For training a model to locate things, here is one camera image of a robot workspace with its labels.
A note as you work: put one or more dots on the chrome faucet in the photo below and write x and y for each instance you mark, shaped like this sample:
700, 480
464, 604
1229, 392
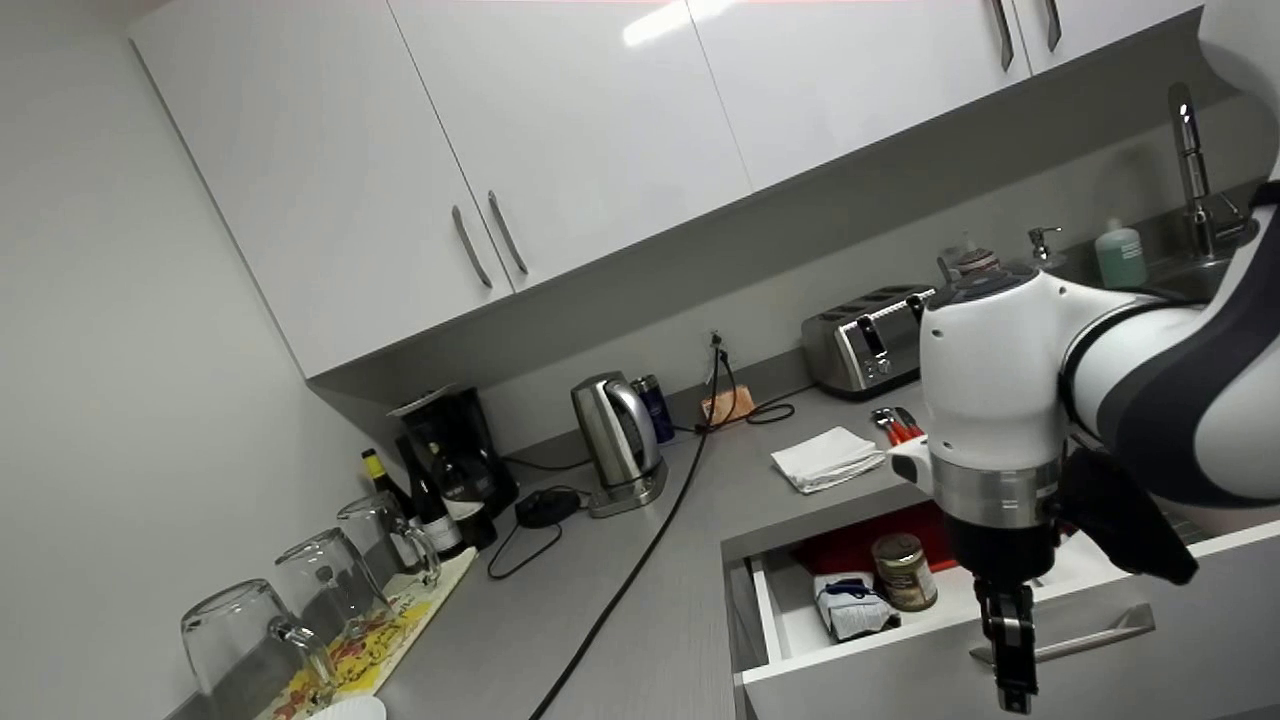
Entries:
1192, 162

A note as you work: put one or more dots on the stainless steel toaster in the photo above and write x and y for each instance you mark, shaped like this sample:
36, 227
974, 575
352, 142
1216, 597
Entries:
864, 347

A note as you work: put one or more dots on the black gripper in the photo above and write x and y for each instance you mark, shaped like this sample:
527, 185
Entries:
1008, 564

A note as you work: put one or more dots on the orange sponge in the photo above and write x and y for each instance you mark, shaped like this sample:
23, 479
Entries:
729, 401

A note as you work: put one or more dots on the red tray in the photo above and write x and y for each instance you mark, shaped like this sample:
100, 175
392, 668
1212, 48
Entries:
853, 543

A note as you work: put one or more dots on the black coffee maker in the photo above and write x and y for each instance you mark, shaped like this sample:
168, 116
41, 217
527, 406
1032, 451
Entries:
455, 460

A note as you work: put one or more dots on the white plate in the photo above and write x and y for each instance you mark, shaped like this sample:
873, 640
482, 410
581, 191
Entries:
349, 710

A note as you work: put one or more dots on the white wall cabinet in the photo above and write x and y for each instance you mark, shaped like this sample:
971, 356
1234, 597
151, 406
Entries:
575, 147

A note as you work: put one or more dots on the upturned clear glass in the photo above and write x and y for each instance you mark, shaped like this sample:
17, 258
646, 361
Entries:
325, 581
387, 535
241, 640

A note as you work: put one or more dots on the patterned ceramic soap dispenser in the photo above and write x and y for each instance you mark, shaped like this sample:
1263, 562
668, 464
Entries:
1043, 247

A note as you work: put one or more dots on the yellow patterned mat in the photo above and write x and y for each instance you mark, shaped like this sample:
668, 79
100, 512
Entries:
387, 640

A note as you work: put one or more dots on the dark glass bottle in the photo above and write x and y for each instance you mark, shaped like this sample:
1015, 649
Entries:
387, 485

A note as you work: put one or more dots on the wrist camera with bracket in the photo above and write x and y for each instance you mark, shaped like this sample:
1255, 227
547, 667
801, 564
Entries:
1122, 512

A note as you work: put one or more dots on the metal tin can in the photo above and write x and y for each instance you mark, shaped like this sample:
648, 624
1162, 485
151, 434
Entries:
906, 575

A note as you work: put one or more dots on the green soap bottle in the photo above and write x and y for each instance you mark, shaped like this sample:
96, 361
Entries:
1122, 258

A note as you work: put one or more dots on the folded white cloth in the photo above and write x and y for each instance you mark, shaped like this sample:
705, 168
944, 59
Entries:
826, 457

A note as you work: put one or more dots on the stainless steel sink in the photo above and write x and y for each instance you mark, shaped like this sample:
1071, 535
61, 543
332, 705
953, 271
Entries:
1202, 254

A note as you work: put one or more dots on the stainless steel electric kettle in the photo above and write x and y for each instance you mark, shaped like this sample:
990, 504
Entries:
618, 442

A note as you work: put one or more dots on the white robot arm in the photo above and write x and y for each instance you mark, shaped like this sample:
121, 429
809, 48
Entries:
1015, 386

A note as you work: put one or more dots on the small black puck device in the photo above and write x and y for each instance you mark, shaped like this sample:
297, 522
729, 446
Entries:
549, 504

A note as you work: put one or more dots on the black and white packet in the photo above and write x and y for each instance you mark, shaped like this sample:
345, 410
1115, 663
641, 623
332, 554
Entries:
853, 604

